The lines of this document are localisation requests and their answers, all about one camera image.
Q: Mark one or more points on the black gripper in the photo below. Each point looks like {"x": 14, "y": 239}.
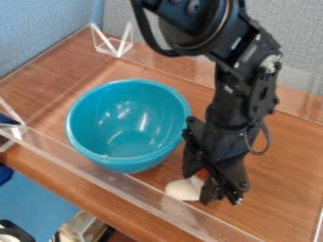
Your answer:
{"x": 214, "y": 150}

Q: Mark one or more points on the plush brown white mushroom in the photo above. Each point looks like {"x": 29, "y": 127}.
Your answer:
{"x": 186, "y": 189}

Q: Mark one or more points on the blue plastic bowl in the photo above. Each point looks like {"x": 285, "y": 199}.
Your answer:
{"x": 124, "y": 124}

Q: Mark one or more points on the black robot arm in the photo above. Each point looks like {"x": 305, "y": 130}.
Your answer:
{"x": 213, "y": 28}

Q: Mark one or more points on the grey box under table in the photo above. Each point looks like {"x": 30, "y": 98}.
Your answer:
{"x": 81, "y": 228}

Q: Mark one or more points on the clear acrylic front barrier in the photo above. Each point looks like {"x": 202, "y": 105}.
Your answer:
{"x": 124, "y": 202}

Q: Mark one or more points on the clear acrylic barrier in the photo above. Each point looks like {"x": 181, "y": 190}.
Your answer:
{"x": 197, "y": 70}
{"x": 124, "y": 202}

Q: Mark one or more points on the clear acrylic back barrier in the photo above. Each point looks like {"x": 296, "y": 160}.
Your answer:
{"x": 197, "y": 70}

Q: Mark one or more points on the dark blue object left edge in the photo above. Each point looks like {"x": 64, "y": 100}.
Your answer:
{"x": 5, "y": 171}

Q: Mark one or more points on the black white object bottom left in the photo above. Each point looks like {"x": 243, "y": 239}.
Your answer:
{"x": 10, "y": 233}

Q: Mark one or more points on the clear acrylic corner bracket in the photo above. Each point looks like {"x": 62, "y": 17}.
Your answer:
{"x": 109, "y": 45}

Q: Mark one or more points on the clear acrylic left bracket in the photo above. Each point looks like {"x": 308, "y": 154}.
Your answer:
{"x": 10, "y": 126}

